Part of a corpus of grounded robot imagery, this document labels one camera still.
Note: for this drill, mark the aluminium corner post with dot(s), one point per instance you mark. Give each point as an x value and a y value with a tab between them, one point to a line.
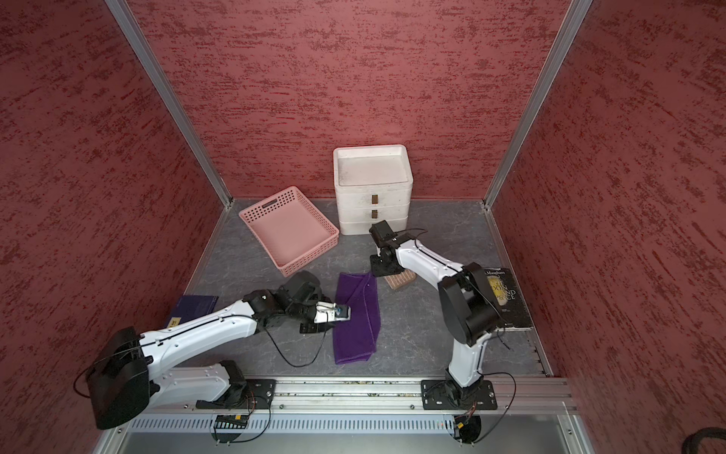
563	42
122	13

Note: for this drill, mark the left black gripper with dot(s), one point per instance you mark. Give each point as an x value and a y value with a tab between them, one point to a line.
313	328

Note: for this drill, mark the striped beige dishcloth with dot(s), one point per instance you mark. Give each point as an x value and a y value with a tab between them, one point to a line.
400	280

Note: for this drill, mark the white three-drawer organizer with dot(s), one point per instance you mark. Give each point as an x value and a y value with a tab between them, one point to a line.
372	184

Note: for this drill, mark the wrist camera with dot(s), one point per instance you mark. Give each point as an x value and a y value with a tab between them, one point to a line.
327	312
382	234

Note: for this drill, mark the purple dishcloth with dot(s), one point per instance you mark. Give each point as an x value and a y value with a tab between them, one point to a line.
356	339

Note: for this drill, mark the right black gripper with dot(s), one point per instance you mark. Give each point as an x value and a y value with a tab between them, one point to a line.
378	270

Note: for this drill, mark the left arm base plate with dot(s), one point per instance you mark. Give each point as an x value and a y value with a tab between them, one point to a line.
255	394

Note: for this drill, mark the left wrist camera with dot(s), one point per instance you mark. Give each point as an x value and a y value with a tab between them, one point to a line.
327	312

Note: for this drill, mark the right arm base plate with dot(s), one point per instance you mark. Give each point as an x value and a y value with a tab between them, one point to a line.
445	394

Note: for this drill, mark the dark blue book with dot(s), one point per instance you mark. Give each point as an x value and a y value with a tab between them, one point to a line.
191	307

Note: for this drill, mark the right aluminium corner post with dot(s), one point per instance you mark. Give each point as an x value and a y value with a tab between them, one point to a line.
563	42

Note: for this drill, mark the black moon book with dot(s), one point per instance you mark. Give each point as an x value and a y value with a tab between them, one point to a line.
510	299

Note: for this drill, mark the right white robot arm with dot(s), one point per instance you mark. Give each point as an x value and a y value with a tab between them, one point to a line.
471	312

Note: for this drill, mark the pink plastic basket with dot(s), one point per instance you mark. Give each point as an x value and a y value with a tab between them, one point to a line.
291	229

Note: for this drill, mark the left aluminium corner post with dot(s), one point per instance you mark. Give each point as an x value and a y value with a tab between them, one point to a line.
122	13

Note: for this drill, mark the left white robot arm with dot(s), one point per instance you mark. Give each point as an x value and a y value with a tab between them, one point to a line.
136	371

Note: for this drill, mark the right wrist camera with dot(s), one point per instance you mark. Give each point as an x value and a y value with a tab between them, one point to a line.
382	234

